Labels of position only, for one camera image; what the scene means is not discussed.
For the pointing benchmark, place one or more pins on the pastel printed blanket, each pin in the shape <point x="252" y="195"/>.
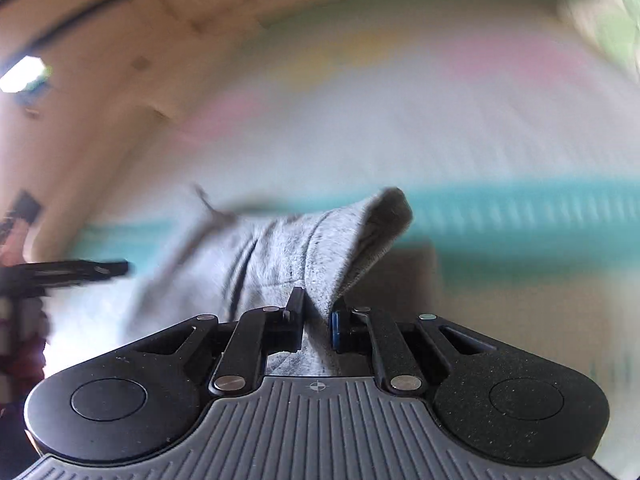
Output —
<point x="400" y="110"/>

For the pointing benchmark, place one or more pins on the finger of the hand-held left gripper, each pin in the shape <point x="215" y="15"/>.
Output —
<point x="75" y="270"/>

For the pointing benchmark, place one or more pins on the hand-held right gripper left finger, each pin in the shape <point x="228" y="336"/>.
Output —
<point x="295" y="317"/>

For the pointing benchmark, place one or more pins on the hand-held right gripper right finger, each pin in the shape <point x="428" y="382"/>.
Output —
<point x="340" y="332"/>

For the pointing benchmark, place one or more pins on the grey pants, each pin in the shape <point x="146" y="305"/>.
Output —
<point x="280" y="255"/>

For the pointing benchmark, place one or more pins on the black bar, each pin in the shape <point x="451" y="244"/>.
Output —
<point x="75" y="15"/>

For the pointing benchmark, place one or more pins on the folded floral quilt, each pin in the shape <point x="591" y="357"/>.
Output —
<point x="605" y="15"/>

